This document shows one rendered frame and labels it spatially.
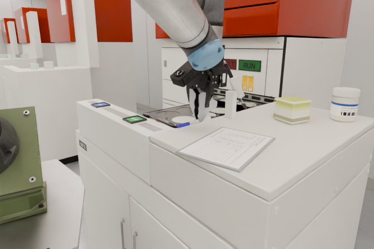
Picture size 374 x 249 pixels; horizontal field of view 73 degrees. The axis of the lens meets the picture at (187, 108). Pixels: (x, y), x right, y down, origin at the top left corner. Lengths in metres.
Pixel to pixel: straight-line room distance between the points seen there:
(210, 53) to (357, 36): 2.11
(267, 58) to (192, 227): 0.75
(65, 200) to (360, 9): 2.39
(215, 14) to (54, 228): 0.59
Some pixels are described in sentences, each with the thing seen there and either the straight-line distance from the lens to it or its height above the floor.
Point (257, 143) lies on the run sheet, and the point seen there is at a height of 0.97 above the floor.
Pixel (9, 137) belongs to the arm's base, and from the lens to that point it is 0.65.
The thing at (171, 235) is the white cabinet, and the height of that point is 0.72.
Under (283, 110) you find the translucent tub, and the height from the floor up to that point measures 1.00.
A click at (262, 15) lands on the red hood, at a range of 1.08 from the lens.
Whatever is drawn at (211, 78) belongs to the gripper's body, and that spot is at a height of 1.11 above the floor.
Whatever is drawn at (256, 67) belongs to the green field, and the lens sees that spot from 1.15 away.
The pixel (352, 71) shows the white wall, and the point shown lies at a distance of 2.54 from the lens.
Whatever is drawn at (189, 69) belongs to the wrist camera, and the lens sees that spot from 0.63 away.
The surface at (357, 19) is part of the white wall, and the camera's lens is 2.55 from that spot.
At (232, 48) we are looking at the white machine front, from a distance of 1.23.
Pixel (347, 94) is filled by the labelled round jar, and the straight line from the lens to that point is 0.87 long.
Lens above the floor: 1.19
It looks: 14 degrees down
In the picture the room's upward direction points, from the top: straight up
